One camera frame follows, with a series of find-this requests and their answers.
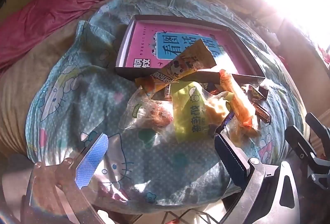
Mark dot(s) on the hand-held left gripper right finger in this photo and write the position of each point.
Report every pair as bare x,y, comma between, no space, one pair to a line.
230,159

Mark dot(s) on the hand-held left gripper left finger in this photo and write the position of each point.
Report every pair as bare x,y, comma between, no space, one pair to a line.
91,159

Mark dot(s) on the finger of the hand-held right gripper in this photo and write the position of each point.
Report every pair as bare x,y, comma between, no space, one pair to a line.
300,142
318,126

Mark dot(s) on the blue cookie packet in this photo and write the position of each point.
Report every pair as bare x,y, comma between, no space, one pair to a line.
228,119

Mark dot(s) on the brown chocolate bar packet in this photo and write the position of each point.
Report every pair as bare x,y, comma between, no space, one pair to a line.
261,113

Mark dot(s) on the orange yellow snack packet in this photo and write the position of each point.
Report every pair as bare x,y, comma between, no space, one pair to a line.
237,100

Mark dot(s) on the green clear pastry packet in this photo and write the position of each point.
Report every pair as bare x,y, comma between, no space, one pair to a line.
188,110

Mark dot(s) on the clear packet with red snack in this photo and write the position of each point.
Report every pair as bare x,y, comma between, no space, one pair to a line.
157,115

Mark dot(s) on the long yellow snack packet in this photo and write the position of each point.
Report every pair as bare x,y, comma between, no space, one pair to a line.
180,66

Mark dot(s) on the dark shallow cardboard tray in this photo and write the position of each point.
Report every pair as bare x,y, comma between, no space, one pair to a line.
123,43

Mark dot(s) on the teal cartoon printed blanket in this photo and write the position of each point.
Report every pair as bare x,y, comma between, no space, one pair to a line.
85,100

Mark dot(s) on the dark brown snack packet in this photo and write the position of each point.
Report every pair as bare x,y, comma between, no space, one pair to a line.
166,92

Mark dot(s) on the pink blue book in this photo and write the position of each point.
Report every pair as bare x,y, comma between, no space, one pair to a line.
144,40

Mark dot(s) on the pink pillow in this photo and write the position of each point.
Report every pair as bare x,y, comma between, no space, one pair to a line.
51,7

